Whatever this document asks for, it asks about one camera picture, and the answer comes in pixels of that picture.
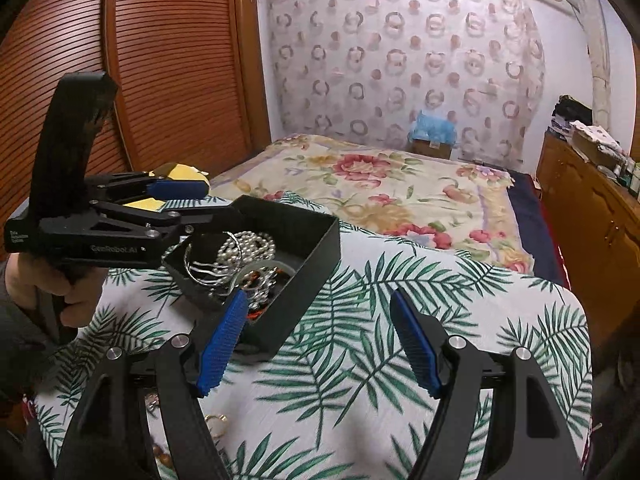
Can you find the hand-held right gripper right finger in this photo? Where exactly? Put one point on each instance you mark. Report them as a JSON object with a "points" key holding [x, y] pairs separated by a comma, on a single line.
{"points": [[415, 347]]}

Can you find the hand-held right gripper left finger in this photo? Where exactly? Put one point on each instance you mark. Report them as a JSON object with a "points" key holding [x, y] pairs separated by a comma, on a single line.
{"points": [[222, 347]]}

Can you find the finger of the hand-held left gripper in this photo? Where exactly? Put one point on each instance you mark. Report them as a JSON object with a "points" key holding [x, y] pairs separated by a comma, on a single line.
{"points": [[177, 189], [165, 220]]}

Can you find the silver bangle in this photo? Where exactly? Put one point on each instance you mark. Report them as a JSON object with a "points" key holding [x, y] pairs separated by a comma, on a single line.
{"points": [[205, 270]]}

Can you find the black square box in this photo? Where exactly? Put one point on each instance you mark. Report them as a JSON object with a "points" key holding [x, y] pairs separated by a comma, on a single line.
{"points": [[300, 270]]}

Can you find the person's left forearm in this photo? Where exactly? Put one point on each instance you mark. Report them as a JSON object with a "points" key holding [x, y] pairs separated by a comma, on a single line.
{"points": [[30, 355]]}

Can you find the person's left hand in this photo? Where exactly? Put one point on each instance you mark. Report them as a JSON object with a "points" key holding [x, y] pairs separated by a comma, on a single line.
{"points": [[45, 287]]}

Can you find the yellow plush toy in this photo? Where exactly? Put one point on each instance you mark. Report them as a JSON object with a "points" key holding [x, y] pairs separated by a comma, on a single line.
{"points": [[172, 172]]}

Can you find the leaf print tablecloth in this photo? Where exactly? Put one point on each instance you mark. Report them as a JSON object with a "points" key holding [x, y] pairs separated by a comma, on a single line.
{"points": [[360, 360]]}

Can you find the wooden louvered wardrobe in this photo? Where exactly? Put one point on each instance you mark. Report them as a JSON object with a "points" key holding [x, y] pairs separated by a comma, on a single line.
{"points": [[165, 60]]}

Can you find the floral bedspread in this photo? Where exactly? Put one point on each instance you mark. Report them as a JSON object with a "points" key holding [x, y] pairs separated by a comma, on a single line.
{"points": [[380, 195]]}

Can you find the navy blue blanket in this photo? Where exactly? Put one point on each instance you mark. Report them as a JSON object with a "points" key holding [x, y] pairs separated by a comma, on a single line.
{"points": [[537, 230]]}

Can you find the small cardboard box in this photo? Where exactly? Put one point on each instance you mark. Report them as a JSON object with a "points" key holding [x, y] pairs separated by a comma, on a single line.
{"points": [[432, 149]]}

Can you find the wooden sideboard cabinet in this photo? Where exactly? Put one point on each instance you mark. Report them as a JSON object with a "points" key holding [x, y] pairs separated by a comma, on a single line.
{"points": [[590, 220]]}

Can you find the blue plush toy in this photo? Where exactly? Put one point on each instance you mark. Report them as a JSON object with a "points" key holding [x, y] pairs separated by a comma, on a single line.
{"points": [[434, 126]]}

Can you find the circle patterned curtain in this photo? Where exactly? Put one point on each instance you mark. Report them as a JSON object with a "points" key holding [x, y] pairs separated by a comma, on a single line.
{"points": [[400, 60]]}

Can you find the cardboard box with cloth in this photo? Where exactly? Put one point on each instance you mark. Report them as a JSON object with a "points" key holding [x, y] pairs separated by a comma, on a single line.
{"points": [[597, 142]]}

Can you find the group of small bottles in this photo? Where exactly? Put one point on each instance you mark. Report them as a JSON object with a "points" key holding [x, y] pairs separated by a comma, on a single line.
{"points": [[629, 171]]}

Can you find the stack of folded clothes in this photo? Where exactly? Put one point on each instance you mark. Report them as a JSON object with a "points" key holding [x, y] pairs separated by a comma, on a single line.
{"points": [[570, 112]]}

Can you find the beige window curtain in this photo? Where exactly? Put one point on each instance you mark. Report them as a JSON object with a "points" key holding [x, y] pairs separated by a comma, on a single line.
{"points": [[597, 50]]}

